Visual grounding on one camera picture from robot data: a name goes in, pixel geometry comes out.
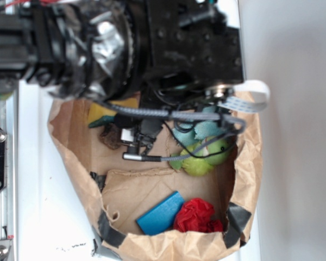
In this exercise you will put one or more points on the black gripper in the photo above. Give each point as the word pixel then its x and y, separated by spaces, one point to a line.
pixel 191 46

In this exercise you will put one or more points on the green and yellow sponge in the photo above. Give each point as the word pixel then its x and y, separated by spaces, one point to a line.
pixel 99 115

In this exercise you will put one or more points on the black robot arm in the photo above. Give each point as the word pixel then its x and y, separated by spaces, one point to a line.
pixel 109 50

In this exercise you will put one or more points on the light blue cloth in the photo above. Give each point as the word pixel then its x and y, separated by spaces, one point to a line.
pixel 189 134

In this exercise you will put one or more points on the green plush toy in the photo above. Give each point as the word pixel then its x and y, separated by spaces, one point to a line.
pixel 206 158

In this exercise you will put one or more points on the brown rock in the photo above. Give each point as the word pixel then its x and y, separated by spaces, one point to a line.
pixel 111 136

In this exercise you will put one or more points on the red crumpled paper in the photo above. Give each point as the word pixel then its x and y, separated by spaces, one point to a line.
pixel 195 215

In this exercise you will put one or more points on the brown paper bag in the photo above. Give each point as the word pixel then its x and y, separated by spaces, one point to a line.
pixel 115 192

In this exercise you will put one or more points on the blue rectangular block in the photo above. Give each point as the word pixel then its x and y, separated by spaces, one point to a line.
pixel 161 217

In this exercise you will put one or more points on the aluminium frame rail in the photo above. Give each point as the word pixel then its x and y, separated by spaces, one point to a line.
pixel 8 196

